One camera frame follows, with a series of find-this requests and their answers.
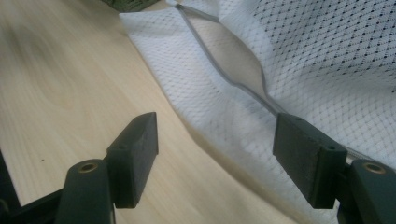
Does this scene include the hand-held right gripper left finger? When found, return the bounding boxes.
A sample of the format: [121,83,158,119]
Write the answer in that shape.
[106,111,160,209]

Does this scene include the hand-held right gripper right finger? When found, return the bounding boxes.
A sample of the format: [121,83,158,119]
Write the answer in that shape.
[272,112,348,210]

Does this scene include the white mesh laundry bag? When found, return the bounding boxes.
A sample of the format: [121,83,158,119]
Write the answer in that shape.
[118,0,396,224]

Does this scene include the green woven basket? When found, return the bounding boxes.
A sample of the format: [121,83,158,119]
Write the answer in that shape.
[101,0,162,14]

